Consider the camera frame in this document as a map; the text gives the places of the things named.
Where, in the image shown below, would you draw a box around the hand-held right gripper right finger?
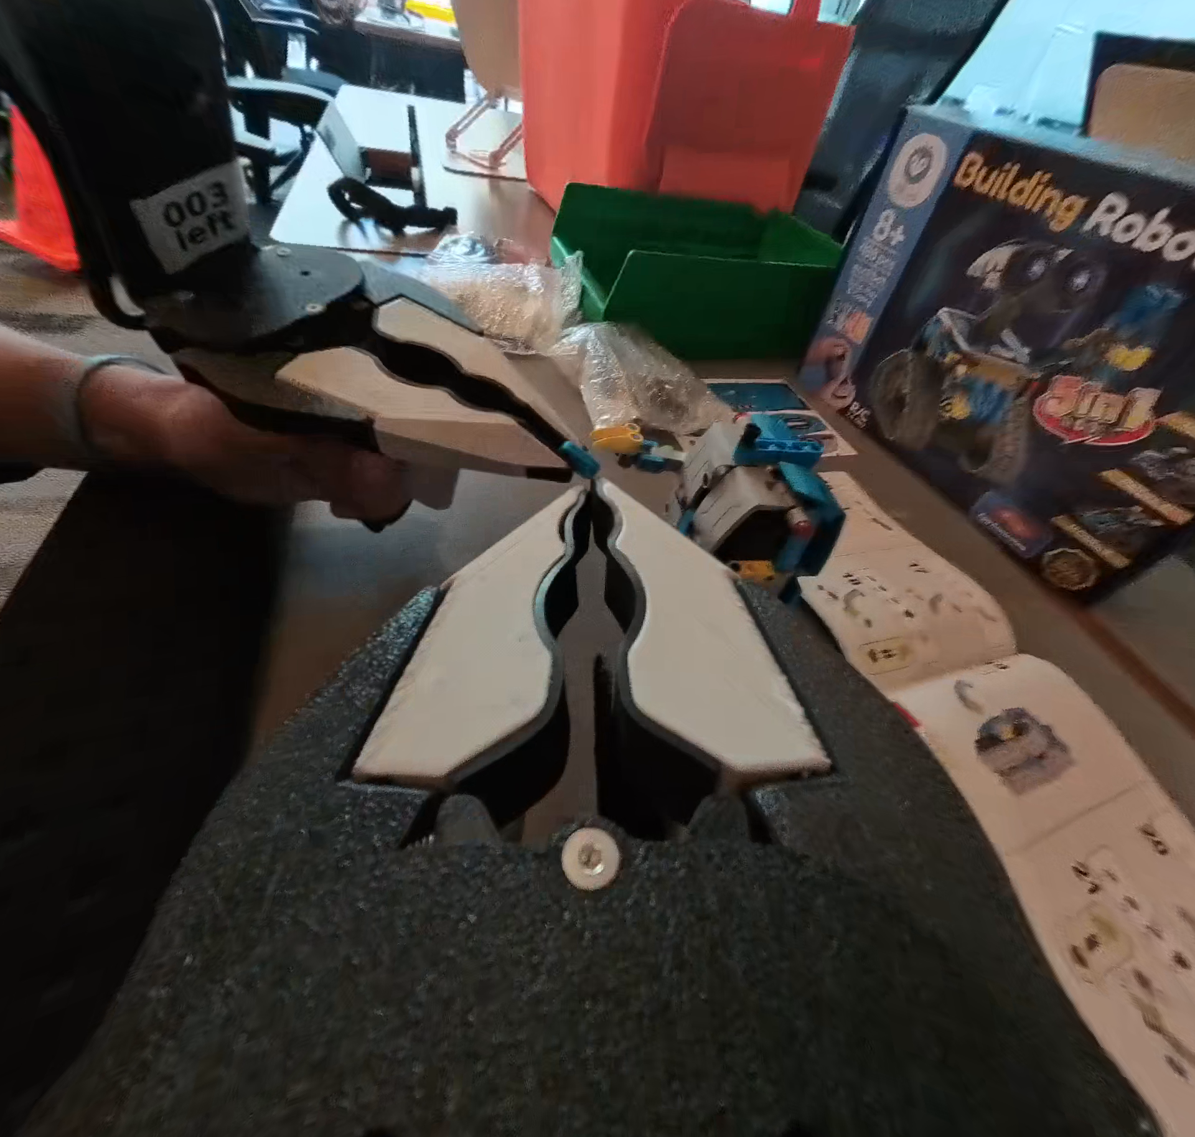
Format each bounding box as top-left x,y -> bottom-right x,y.
596,481 -> 832,795

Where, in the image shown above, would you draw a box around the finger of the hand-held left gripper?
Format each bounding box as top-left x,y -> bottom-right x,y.
372,295 -> 575,453
275,348 -> 575,485

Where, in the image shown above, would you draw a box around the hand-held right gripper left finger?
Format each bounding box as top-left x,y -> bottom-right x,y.
353,487 -> 589,793

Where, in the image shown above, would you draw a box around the grey blue brick robot model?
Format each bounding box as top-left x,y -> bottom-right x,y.
589,413 -> 846,607

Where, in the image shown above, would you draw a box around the person's left hand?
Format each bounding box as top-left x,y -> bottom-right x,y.
92,375 -> 413,533

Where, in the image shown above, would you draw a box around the bubble wrap bag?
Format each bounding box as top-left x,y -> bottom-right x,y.
420,236 -> 584,355
560,320 -> 720,439

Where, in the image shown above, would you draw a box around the orange traffic cone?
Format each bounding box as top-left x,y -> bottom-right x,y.
0,106 -> 80,272

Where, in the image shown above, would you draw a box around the black office chair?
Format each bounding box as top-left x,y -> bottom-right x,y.
181,0 -> 347,205

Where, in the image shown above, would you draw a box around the green plastic bin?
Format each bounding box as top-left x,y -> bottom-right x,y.
551,183 -> 846,360

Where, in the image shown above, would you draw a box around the sticker sheet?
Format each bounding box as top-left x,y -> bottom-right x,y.
704,381 -> 855,457

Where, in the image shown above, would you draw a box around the orange storage box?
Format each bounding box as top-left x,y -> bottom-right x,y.
516,0 -> 855,215

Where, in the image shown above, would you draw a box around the instruction booklet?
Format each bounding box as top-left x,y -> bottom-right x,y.
798,469 -> 1195,1137

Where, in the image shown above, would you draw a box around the grey wristband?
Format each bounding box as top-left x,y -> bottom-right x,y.
57,356 -> 173,467

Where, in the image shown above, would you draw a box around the dark perforated chair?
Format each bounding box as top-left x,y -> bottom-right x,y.
0,475 -> 292,1064

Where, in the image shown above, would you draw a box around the metal laptop stand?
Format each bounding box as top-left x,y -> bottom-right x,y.
433,0 -> 528,178

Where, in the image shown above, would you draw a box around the dark blue robot kit box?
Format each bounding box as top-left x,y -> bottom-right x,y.
798,106 -> 1195,601

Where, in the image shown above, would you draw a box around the black mesh chair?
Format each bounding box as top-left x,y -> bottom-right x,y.
794,0 -> 1028,233

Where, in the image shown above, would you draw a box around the black framed tan panel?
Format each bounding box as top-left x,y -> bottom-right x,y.
1087,31 -> 1195,163

